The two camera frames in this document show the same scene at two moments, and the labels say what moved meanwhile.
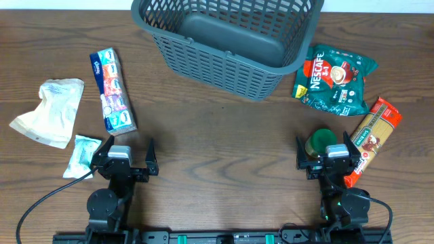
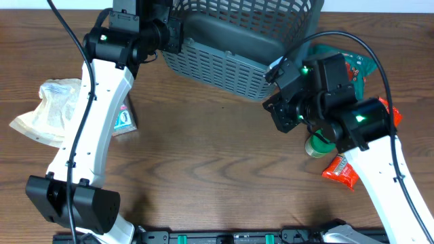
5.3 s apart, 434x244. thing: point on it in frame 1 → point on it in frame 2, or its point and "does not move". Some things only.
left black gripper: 134,171 → 173,37
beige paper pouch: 53,121 does not move
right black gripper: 315,168 → 283,114
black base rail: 226,236 does not move
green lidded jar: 316,144 does not move
